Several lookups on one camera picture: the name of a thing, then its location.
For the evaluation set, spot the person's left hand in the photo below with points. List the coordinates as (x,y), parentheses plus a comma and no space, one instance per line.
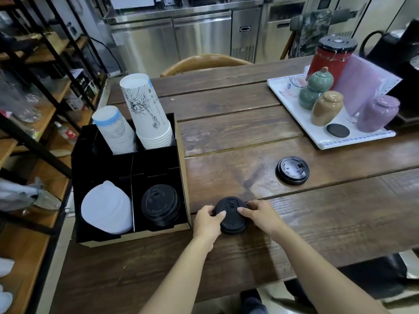
(207,227)

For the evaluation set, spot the person's right hand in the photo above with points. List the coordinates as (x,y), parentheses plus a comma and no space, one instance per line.
(264,219)

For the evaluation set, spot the person's left thumb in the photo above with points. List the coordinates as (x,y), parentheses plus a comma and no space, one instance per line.
(220,216)

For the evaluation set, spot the person's right thumb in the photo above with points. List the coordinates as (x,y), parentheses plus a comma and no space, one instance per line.
(245,211)

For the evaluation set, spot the black plastic cup lid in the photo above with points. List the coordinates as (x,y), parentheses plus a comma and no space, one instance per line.
(231,219)
(292,171)

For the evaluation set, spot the person's right forearm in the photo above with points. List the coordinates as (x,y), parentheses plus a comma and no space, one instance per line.
(322,271)

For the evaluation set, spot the person's left forearm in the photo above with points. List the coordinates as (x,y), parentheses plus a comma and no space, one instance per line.
(183,277)

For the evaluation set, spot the stack of black lids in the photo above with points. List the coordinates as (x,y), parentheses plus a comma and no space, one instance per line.
(160,207)

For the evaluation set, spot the black cup organizer box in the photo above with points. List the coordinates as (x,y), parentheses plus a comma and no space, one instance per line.
(154,166)

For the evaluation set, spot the white rectangular tray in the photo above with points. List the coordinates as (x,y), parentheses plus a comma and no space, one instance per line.
(320,140)

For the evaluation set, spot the stack of white lids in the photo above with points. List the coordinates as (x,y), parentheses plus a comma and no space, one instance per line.
(106,209)

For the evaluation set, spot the black round coaster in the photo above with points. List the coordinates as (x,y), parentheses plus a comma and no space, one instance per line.
(337,131)

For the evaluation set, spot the stack of drawing-print paper cups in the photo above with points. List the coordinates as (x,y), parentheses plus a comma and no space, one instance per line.
(147,111)

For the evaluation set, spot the tan ceramic jar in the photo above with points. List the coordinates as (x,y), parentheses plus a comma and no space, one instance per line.
(326,109)

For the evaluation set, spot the stack of blue-rimmed paper cups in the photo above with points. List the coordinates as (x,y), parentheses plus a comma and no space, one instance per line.
(114,130)

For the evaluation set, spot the person's legs in dark trousers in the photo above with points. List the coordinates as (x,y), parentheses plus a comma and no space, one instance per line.
(366,277)

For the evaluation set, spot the green gourd-shaped ceramic jar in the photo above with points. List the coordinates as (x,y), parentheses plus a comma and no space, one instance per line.
(316,86)

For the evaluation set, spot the wooden chair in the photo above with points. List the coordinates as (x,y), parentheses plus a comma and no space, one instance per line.
(206,63)

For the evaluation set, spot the purple ceramic jar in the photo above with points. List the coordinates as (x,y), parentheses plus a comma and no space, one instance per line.
(378,114)

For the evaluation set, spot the red canister with black lid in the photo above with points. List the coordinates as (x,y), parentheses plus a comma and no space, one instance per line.
(329,60)

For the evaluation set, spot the clear bottle with red label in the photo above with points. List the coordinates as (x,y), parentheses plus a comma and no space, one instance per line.
(66,133)

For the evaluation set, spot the pink paper bag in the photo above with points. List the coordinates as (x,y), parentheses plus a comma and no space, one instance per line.
(363,81)

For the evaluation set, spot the stainless steel counter fridge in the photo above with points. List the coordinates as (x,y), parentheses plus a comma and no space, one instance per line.
(183,39)

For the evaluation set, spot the black and white box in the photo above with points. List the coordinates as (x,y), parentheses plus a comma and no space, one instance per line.
(84,84)

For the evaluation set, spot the chair with camouflage jacket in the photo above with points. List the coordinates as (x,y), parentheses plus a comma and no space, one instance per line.
(311,32)

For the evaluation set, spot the crumpled clear plastic bag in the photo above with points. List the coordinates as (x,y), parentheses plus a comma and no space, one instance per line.
(26,196)

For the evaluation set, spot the stainless steel ice machine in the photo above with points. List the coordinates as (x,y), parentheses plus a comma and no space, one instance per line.
(294,19)

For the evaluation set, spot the black kettle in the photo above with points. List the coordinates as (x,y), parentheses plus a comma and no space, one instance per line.
(397,45)

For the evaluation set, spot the white countertop appliance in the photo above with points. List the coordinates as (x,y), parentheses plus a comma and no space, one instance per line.
(132,1)

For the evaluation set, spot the wooden shelf with black frame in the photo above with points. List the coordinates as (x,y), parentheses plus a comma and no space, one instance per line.
(36,127)

